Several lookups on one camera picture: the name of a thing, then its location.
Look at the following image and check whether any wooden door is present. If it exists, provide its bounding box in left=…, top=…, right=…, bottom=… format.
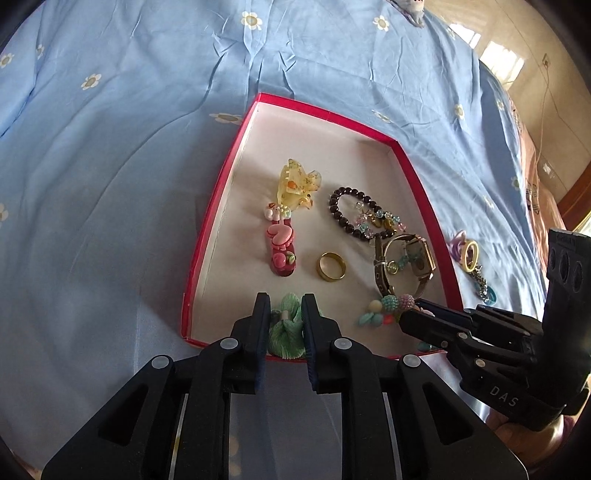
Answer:
left=556, top=171, right=591, bottom=234

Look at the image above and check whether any pink heart hair clip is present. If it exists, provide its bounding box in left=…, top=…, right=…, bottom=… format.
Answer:
left=262, top=202, right=298, bottom=278

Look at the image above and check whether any person's right hand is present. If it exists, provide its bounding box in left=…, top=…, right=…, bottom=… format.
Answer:
left=484, top=408, right=575, bottom=468

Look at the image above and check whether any gold ring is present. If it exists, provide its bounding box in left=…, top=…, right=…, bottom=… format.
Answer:
left=316, top=252, right=346, bottom=281

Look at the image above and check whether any green face wristwatch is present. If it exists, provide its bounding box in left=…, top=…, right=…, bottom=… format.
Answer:
left=372, top=233, right=437, bottom=298

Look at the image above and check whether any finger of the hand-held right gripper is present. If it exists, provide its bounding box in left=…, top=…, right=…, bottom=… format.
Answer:
left=414, top=298, right=536, bottom=337
left=398, top=311, right=499, bottom=377

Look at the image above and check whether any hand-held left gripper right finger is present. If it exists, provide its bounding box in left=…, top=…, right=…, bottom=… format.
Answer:
left=301, top=294, right=528, bottom=480

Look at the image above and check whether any cream hair ring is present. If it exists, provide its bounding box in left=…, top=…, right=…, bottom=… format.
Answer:
left=462, top=240, right=480, bottom=273

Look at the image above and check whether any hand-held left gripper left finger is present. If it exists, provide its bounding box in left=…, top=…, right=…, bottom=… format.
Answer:
left=41, top=292, right=272, bottom=480

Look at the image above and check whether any grey patterned pillow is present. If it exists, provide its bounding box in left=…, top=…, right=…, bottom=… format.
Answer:
left=388, top=0, right=428, bottom=26

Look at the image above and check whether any dark bead bracelet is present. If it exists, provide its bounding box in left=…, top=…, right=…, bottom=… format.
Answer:
left=329, top=186, right=384, bottom=241

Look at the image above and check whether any blue floral bedsheet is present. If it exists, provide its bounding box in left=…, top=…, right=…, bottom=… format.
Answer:
left=0, top=0, right=555, bottom=467

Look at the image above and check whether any red shallow box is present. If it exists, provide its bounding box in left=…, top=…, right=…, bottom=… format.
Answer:
left=181, top=92, right=462, bottom=363

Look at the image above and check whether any green scrunchie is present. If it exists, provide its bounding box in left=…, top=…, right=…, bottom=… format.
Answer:
left=267, top=292, right=309, bottom=361

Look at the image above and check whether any colourful chunky bead bracelet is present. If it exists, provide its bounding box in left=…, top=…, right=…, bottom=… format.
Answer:
left=356, top=294, right=446, bottom=352

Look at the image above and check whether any pink printed blanket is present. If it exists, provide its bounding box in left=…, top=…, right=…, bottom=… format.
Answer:
left=505, top=90, right=571, bottom=232

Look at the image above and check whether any purple hair tie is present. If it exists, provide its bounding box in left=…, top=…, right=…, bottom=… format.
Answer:
left=448, top=231, right=467, bottom=261

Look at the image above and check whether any yellow translucent claw clip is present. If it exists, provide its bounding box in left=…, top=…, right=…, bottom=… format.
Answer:
left=275, top=158, right=323, bottom=214

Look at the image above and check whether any silver chain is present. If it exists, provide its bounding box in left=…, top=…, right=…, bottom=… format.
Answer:
left=471, top=264, right=490, bottom=303

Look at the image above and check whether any wall cable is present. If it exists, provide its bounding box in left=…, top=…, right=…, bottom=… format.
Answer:
left=531, top=53, right=555, bottom=171

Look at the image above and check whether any crystal bead bracelet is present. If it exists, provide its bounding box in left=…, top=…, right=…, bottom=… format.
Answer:
left=355, top=201, right=411, bottom=274

